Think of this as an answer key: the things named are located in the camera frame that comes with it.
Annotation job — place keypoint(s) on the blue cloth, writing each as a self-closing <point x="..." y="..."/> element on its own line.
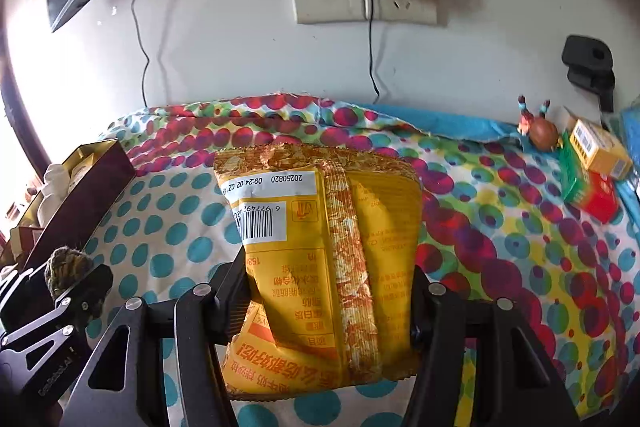
<point x="440" y="122"/>

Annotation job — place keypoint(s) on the yellow snack packet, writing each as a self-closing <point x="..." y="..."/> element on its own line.
<point x="300" y="217"/>

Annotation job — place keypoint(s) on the blue item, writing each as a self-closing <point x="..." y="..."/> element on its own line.
<point x="631" y="119"/>

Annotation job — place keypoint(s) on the polka dot cloth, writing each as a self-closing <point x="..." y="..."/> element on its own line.
<point x="500" y="257"/>

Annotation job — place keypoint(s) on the small brown toy figurine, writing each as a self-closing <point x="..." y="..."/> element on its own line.
<point x="542" y="132"/>

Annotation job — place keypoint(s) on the dark red tin box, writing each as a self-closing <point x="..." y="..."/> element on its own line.
<point x="85" y="202"/>

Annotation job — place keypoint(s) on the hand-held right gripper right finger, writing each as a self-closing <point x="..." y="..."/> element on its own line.
<point x="417" y="307"/>

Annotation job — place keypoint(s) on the yellow cardboard box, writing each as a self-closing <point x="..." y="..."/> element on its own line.
<point x="600" y="152"/>

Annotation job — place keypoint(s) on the small knitted ball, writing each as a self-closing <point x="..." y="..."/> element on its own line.
<point x="67" y="269"/>

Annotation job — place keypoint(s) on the green and red box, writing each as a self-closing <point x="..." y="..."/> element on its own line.
<point x="585" y="192"/>

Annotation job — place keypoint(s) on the small black camera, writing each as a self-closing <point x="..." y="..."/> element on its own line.
<point x="587" y="62"/>

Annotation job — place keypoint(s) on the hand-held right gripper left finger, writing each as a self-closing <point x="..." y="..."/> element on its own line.
<point x="230" y="302"/>

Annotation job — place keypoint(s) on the white bottle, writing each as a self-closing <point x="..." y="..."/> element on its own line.
<point x="54" y="192"/>

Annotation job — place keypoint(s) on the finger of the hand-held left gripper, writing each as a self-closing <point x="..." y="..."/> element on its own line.
<point x="95" y="292"/>
<point x="25" y="297"/>

